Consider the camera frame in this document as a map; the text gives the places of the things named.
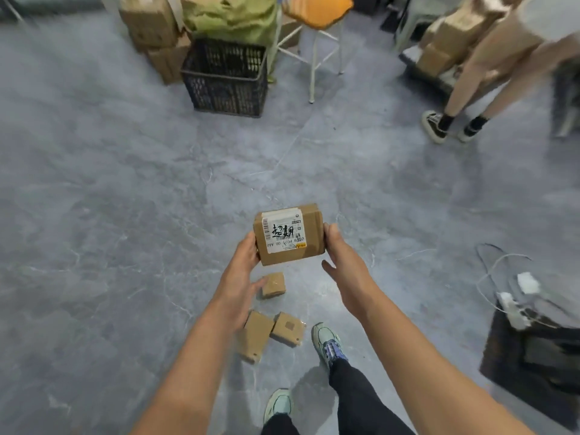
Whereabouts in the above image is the person's left hand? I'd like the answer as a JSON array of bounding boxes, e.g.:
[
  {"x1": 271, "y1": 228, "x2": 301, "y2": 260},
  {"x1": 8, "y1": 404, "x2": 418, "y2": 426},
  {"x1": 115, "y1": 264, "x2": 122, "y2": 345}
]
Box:
[{"x1": 211, "y1": 231, "x2": 269, "y2": 332}]

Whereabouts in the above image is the person's right hand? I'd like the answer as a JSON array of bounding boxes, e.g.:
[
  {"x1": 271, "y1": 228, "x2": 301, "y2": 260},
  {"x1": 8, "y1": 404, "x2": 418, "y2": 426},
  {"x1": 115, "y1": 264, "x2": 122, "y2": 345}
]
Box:
[{"x1": 320, "y1": 222, "x2": 382, "y2": 322}]

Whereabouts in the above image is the small cube brown box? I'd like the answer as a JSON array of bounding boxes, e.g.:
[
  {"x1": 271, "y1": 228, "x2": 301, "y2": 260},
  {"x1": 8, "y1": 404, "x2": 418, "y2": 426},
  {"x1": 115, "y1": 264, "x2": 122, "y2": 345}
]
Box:
[{"x1": 260, "y1": 272, "x2": 288, "y2": 300}]

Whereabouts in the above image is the wide brown box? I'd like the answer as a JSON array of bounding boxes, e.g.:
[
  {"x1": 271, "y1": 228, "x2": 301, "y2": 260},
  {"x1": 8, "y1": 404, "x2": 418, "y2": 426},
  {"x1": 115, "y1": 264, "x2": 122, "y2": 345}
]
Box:
[{"x1": 236, "y1": 310, "x2": 276, "y2": 365}]

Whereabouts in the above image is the brown box bold script label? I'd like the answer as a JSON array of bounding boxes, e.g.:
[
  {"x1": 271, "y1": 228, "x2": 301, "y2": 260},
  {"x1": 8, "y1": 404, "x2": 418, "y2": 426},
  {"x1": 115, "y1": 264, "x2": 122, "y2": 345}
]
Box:
[{"x1": 252, "y1": 203, "x2": 327, "y2": 268}]

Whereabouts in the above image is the small brown box square mark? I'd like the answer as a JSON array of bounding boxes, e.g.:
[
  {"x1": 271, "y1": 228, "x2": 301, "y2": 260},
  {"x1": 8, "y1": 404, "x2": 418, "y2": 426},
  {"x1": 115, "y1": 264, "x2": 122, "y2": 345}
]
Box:
[{"x1": 269, "y1": 312, "x2": 308, "y2": 349}]

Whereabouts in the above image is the heap of large cardboard boxes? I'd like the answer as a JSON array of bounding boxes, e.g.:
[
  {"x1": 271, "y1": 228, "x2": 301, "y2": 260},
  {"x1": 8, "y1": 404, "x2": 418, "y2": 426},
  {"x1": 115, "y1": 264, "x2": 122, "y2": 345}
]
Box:
[{"x1": 118, "y1": 0, "x2": 195, "y2": 86}]

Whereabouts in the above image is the small brown cardboard box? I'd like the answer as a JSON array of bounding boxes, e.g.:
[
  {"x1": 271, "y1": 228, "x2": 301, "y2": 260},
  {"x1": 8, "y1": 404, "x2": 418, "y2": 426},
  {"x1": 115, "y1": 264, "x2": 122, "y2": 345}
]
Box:
[{"x1": 119, "y1": 0, "x2": 181, "y2": 49}]

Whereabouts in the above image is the person's right forearm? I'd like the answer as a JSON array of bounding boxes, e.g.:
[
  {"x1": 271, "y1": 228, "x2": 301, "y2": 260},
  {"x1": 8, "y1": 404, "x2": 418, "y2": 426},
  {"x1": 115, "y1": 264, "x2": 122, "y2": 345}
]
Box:
[{"x1": 359, "y1": 294, "x2": 537, "y2": 435}]

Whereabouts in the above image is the person's left forearm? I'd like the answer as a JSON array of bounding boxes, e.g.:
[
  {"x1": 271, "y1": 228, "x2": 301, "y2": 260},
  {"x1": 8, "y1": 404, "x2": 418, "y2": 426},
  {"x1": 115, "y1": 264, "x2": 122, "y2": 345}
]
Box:
[{"x1": 130, "y1": 308, "x2": 256, "y2": 435}]

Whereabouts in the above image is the person's right shoe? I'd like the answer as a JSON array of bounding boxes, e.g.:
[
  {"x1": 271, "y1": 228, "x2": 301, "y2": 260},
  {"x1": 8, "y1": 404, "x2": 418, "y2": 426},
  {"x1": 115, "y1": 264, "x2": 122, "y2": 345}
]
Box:
[{"x1": 311, "y1": 321, "x2": 349, "y2": 370}]

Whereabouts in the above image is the person's right leg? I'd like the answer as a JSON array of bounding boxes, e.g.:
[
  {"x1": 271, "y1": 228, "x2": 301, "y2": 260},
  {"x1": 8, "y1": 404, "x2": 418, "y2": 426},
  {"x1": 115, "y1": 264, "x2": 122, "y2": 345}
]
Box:
[{"x1": 327, "y1": 357, "x2": 416, "y2": 435}]

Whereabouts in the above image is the person's leg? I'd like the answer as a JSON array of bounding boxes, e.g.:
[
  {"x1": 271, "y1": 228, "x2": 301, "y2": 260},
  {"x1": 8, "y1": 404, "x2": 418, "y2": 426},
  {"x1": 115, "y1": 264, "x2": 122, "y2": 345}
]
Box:
[
  {"x1": 261, "y1": 412, "x2": 301, "y2": 435},
  {"x1": 327, "y1": 357, "x2": 416, "y2": 435}
]

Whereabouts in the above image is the person's left leg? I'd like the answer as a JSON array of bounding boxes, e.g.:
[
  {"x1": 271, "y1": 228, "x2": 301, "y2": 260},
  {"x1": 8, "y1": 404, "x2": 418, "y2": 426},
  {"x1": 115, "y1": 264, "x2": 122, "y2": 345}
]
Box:
[{"x1": 261, "y1": 412, "x2": 301, "y2": 435}]

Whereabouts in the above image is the white crumpled paper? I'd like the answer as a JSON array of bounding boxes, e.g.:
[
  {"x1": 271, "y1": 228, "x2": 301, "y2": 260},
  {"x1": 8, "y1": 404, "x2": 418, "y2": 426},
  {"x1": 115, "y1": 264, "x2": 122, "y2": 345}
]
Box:
[{"x1": 517, "y1": 272, "x2": 543, "y2": 295}]

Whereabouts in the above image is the black storage crate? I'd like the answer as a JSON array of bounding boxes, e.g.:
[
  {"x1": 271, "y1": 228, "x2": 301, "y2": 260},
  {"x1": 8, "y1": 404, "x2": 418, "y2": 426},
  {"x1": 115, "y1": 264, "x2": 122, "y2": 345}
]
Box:
[{"x1": 181, "y1": 37, "x2": 269, "y2": 119}]

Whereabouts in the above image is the yellow green plastic bag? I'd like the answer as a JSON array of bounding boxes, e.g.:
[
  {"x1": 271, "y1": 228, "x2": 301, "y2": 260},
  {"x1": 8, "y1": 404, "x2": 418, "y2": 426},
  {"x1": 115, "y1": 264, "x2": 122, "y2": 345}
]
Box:
[{"x1": 181, "y1": 0, "x2": 280, "y2": 49}]

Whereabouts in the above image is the white chair with orange seat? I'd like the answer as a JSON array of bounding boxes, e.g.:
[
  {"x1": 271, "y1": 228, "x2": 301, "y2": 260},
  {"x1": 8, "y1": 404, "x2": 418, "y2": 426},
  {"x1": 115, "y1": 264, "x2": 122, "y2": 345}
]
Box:
[{"x1": 271, "y1": 0, "x2": 356, "y2": 105}]

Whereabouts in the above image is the green plastic stool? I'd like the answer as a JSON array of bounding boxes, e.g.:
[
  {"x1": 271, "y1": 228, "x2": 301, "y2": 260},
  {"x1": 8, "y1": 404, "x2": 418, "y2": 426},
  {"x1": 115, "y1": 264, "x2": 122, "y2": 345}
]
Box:
[{"x1": 393, "y1": 0, "x2": 448, "y2": 47}]

